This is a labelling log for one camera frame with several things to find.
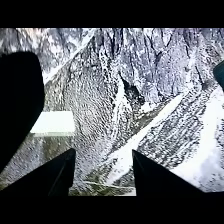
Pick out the blue garment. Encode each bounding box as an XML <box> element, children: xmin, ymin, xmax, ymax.
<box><xmin>212</xmin><ymin>59</ymin><xmax>224</xmax><ymax>93</ymax></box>

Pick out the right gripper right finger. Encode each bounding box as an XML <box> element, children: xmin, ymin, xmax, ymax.
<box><xmin>131</xmin><ymin>149</ymin><xmax>208</xmax><ymax>197</ymax></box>

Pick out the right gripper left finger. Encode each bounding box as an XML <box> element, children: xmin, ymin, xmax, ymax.
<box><xmin>0</xmin><ymin>147</ymin><xmax>77</xmax><ymax>197</ymax></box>

